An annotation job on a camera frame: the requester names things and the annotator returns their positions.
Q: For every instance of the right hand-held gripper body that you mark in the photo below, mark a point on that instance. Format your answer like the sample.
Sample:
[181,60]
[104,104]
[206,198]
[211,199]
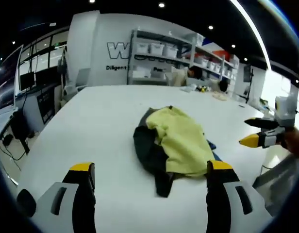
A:
[286,111]

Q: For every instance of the ceiling light strip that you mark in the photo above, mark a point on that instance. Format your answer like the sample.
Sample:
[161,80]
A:
[251,23]

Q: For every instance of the side desk with black legs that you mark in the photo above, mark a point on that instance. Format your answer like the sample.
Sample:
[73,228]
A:
[4,121]

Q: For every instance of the beige cloth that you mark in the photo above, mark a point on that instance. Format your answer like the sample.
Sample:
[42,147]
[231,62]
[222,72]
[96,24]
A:
[220,96]

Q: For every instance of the grey metal shelving unit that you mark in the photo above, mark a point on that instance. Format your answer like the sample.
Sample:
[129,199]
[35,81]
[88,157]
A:
[132,55]

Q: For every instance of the person's left hand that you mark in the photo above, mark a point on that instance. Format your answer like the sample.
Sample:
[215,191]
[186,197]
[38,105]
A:
[25,202]

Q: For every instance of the round ceiling spotlights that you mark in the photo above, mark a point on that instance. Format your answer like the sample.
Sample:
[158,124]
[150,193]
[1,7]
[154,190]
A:
[161,4]

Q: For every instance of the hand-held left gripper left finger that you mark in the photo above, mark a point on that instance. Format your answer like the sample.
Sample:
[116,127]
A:
[67,199]

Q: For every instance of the row of white storage bins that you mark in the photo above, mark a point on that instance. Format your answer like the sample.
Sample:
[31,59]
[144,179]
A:
[156,48]

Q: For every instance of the large framed display screen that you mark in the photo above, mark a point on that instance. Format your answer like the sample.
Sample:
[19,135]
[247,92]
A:
[6,77]

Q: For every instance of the light grey chair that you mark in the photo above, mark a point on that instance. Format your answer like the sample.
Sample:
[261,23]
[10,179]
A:
[83,77]

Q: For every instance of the grey counter cabinet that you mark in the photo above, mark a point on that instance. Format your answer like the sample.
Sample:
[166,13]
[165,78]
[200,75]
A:
[46,106]

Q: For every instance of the grey mesh chair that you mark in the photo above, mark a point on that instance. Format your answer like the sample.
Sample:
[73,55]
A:
[280,174]

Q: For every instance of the white cloth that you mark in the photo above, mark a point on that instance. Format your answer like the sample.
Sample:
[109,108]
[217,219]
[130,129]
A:
[188,88]

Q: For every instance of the black computer monitor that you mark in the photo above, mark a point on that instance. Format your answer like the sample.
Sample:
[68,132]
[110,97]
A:
[27,81]
[44,77]

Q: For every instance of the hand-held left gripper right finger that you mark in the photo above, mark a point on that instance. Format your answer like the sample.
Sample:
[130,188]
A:
[227,199]

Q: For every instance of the black monitor on stand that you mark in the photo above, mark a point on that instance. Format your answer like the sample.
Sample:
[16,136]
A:
[247,72]

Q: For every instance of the yellow-green garment with dark sleeves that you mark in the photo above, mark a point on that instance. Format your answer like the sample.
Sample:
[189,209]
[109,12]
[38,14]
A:
[181,140]

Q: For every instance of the tall white stand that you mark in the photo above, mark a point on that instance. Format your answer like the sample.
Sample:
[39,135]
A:
[62,63]

